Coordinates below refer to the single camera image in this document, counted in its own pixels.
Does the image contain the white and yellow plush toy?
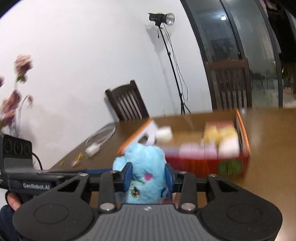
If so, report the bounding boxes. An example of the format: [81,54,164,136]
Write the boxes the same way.
[203,120,241,158]

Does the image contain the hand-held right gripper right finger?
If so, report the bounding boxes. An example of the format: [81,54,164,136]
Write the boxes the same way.
[165,163,240,211]

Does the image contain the studio light on stand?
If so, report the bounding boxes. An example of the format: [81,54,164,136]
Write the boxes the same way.
[148,12,192,115]

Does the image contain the dark wooden chair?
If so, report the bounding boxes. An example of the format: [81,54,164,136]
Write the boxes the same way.
[204,58,253,110]
[105,80,150,122]

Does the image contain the glass sliding door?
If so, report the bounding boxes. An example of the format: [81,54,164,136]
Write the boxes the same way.
[180,0,296,109]

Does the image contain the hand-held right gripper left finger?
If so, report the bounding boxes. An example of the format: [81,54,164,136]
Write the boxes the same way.
[57,162,133,212]

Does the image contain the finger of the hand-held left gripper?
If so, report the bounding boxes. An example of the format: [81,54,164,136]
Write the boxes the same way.
[37,168,111,178]

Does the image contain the white charger with cable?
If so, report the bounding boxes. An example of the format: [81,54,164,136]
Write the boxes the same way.
[84,123,116,158]

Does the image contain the blue plush toy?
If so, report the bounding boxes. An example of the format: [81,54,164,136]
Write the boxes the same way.
[112,142,173,205]

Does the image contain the person's left forearm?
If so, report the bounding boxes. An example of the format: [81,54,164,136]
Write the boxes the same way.
[0,205,20,241]

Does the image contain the red cardboard box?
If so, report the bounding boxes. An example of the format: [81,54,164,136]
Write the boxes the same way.
[117,109,252,181]

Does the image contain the scattered dried petals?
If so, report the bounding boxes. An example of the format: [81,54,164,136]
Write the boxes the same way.
[59,152,84,168]

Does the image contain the white foam cylinder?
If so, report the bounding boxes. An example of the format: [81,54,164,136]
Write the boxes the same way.
[154,126,174,142]

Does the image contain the dried pink roses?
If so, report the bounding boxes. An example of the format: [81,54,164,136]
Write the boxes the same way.
[0,54,35,138]

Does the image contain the person's left hand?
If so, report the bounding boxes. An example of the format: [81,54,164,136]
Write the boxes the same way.
[6,191,23,212]

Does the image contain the pink sponge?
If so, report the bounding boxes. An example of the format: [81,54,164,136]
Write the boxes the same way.
[180,142,220,160]

